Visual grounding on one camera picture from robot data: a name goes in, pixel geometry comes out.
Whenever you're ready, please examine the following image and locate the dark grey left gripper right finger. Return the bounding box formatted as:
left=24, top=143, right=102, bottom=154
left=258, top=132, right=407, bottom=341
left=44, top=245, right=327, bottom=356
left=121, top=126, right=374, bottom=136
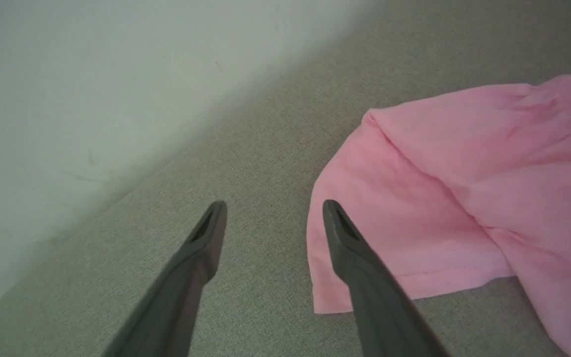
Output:
left=322, top=200, right=449, bottom=357

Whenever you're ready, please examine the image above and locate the pink garment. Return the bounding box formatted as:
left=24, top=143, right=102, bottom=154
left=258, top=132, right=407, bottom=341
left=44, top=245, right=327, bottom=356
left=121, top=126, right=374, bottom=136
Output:
left=306, top=74, right=571, bottom=357

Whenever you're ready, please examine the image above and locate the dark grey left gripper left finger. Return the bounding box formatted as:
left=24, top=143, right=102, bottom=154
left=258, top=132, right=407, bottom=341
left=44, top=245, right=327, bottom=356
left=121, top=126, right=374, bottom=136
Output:
left=103, top=200, right=228, bottom=357

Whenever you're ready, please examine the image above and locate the grey fabric sofa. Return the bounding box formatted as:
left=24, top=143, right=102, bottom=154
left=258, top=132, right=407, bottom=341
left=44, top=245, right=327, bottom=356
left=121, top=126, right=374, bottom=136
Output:
left=0, top=0, right=571, bottom=357

